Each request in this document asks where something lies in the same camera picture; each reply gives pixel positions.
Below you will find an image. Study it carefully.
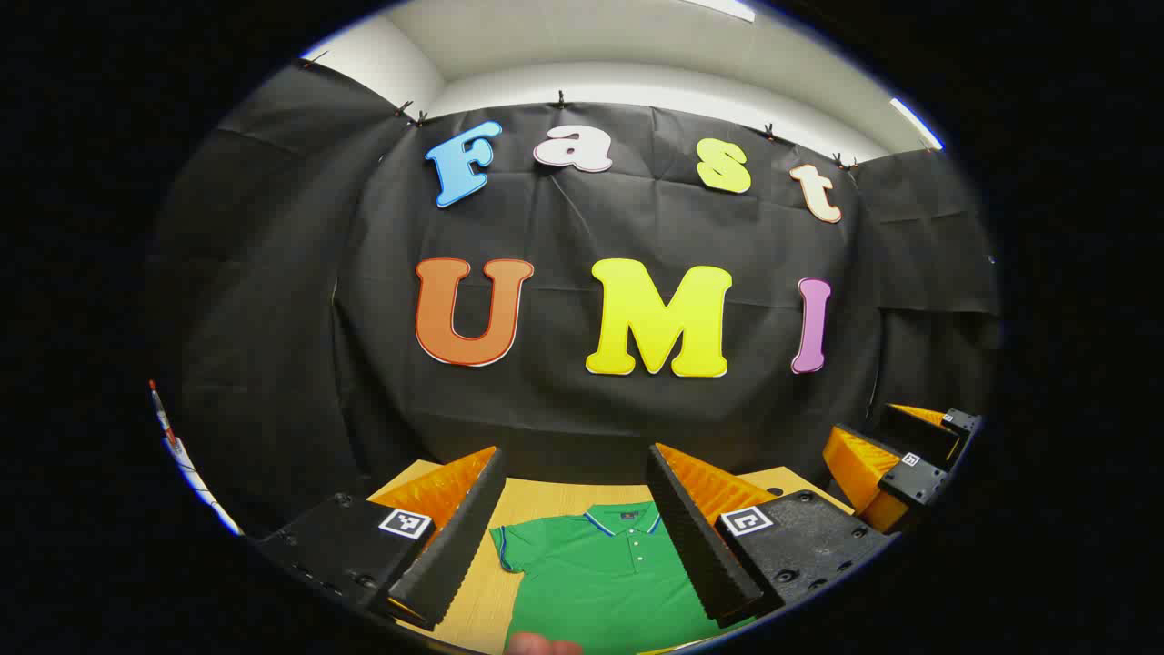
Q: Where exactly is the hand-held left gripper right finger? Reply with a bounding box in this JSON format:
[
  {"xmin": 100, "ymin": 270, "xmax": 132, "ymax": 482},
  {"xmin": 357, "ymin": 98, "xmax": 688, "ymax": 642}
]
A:
[{"xmin": 646, "ymin": 442, "xmax": 899, "ymax": 630}]

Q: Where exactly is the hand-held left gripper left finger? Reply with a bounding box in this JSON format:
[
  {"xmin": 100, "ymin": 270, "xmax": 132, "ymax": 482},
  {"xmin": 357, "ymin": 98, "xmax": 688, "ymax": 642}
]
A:
[{"xmin": 253, "ymin": 444, "xmax": 510, "ymax": 632}]

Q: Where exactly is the green T-shirt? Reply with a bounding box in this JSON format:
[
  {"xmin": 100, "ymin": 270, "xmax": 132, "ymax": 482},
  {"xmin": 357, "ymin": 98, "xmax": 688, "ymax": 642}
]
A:
[{"xmin": 489, "ymin": 500, "xmax": 756, "ymax": 655}]

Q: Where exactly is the white desk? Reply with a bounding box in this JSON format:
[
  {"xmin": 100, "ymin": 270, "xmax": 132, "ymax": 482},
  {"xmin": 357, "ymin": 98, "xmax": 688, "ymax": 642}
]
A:
[{"xmin": 168, "ymin": 435, "xmax": 244, "ymax": 538}]

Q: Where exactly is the row of black backdrop clips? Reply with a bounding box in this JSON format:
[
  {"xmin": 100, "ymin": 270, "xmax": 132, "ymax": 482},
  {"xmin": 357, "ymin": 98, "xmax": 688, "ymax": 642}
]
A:
[{"xmin": 300, "ymin": 53, "xmax": 860, "ymax": 174}]

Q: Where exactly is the ceiling light panel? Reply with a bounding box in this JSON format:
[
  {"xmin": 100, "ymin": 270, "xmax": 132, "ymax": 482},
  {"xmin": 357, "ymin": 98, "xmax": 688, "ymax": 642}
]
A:
[{"xmin": 682, "ymin": 0, "xmax": 758, "ymax": 24}]

